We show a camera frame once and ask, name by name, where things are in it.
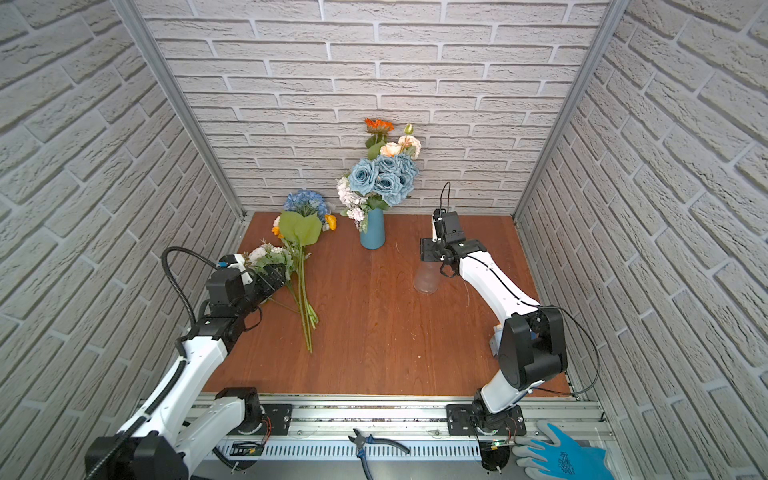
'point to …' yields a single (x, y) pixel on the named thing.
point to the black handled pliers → (361, 440)
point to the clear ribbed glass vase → (426, 279)
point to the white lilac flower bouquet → (353, 202)
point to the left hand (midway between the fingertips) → (274, 268)
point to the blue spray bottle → (494, 341)
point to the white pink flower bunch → (266, 254)
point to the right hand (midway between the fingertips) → (432, 243)
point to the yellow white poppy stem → (301, 232)
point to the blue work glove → (559, 458)
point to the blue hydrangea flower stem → (307, 203)
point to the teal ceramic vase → (374, 238)
